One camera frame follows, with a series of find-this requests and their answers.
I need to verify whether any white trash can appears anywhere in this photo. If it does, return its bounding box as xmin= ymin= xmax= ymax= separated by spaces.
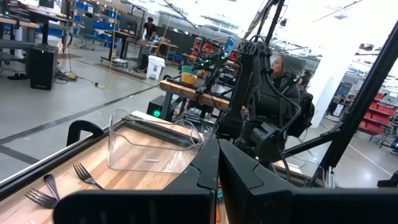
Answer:
xmin=146 ymin=55 xmax=166 ymax=81

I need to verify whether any black aluminium frame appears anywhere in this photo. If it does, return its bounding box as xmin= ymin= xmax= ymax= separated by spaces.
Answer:
xmin=0 ymin=0 xmax=398 ymax=200

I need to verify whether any person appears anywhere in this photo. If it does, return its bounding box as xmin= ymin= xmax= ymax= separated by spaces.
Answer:
xmin=269 ymin=54 xmax=307 ymax=94
xmin=142 ymin=16 xmax=159 ymax=42

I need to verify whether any yellow plastic bin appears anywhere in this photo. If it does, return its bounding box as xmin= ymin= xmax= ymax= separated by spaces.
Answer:
xmin=180 ymin=72 xmax=198 ymax=85

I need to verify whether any black box with green light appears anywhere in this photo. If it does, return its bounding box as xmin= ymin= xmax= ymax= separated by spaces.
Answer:
xmin=146 ymin=95 xmax=167 ymax=119

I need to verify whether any blue storage bins shelf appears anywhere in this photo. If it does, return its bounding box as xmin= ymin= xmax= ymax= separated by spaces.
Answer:
xmin=73 ymin=1 xmax=123 ymax=37

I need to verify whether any red storage bins shelf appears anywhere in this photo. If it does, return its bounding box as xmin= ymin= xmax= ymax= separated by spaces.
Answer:
xmin=357 ymin=91 xmax=398 ymax=135

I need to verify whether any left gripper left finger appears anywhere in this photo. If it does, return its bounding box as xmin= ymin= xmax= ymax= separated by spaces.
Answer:
xmin=53 ymin=139 xmax=220 ymax=224

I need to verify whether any clear plastic bin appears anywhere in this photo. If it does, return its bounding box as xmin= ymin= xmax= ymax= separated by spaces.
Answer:
xmin=107 ymin=108 xmax=205 ymax=174

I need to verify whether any black frame clamp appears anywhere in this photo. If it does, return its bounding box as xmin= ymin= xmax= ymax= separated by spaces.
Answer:
xmin=66 ymin=119 xmax=105 ymax=147

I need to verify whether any wooden workbench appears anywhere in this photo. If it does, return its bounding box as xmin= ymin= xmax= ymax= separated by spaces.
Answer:
xmin=158 ymin=78 xmax=231 ymax=110

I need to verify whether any black computer tower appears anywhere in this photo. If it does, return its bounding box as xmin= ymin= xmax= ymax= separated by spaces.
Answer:
xmin=29 ymin=43 xmax=59 ymax=91

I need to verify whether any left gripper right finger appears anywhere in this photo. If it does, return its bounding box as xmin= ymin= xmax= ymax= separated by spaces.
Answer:
xmin=219 ymin=139 xmax=398 ymax=224

